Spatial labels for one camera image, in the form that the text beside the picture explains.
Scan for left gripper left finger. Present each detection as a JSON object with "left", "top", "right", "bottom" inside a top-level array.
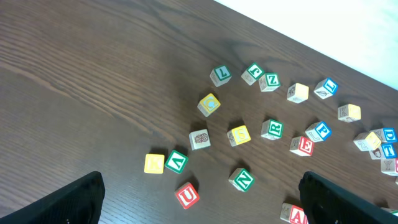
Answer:
[{"left": 1, "top": 171, "right": 105, "bottom": 224}]

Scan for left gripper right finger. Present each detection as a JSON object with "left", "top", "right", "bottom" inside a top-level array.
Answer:
[{"left": 298, "top": 171, "right": 397, "bottom": 224}]

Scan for red A block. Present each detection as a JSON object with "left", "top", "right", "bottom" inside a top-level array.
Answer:
[{"left": 280, "top": 203, "right": 308, "bottom": 224}]

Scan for red E block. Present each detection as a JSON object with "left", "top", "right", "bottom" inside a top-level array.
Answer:
[{"left": 289, "top": 136, "right": 314, "bottom": 157}]

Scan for blue P block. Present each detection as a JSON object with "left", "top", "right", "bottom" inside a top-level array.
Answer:
[{"left": 305, "top": 121, "right": 332, "bottom": 142}]

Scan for yellow block centre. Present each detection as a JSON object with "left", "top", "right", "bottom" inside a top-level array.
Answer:
[{"left": 353, "top": 131, "right": 381, "bottom": 151}]

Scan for blue T block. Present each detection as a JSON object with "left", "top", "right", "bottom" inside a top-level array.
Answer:
[{"left": 369, "top": 143, "right": 397, "bottom": 160}]

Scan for yellow K block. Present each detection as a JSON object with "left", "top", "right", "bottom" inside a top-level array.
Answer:
[{"left": 144, "top": 154, "right": 165, "bottom": 174}]

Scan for green N block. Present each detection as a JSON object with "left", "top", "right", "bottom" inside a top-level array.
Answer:
[{"left": 228, "top": 168, "right": 255, "bottom": 192}]

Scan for green R block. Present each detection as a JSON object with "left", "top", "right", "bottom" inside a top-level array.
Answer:
[{"left": 261, "top": 119, "right": 284, "bottom": 140}]

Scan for blue D block centre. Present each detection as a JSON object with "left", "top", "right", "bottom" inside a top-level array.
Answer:
[{"left": 373, "top": 128, "right": 397, "bottom": 142}]

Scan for yellow O block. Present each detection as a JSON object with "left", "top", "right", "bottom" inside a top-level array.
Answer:
[{"left": 338, "top": 104, "right": 361, "bottom": 123}]

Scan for green V block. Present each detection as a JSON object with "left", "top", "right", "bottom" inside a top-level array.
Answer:
[{"left": 165, "top": 150, "right": 188, "bottom": 174}]

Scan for red U block left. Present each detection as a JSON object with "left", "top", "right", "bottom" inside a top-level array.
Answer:
[{"left": 175, "top": 182, "right": 200, "bottom": 210}]

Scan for yellow tilted block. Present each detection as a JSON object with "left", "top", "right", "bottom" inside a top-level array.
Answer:
[{"left": 226, "top": 125, "right": 251, "bottom": 147}]

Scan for yellow S block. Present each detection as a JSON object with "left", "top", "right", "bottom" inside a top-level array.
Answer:
[{"left": 287, "top": 83, "right": 309, "bottom": 104}]

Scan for blue L block top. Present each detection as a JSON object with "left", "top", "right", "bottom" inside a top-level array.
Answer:
[{"left": 313, "top": 78, "right": 339, "bottom": 100}]

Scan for green Z block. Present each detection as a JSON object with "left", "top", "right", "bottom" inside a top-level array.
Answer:
[{"left": 258, "top": 73, "right": 280, "bottom": 92}]

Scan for pineapple picture block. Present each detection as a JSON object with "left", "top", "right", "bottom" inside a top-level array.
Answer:
[{"left": 189, "top": 129, "right": 211, "bottom": 151}]

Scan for green J block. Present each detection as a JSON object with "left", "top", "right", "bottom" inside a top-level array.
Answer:
[{"left": 241, "top": 62, "right": 265, "bottom": 86}]

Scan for yellow C block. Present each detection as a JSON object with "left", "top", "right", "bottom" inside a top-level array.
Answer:
[{"left": 197, "top": 93, "right": 221, "bottom": 117}]

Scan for green L block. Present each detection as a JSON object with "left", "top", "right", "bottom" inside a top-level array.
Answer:
[{"left": 210, "top": 65, "right": 232, "bottom": 87}]

